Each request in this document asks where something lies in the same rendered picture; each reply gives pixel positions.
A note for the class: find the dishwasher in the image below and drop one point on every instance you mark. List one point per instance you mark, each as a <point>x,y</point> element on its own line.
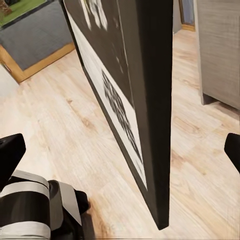
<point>219,43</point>

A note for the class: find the poster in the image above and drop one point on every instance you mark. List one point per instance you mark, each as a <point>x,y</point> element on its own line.
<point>125,48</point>

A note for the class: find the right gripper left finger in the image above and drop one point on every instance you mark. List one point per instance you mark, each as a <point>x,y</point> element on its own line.
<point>12,149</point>

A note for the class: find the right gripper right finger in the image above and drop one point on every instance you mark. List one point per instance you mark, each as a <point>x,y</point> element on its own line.
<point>232,149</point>

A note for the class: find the door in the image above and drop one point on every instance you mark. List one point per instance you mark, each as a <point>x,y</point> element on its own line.
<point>33,34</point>

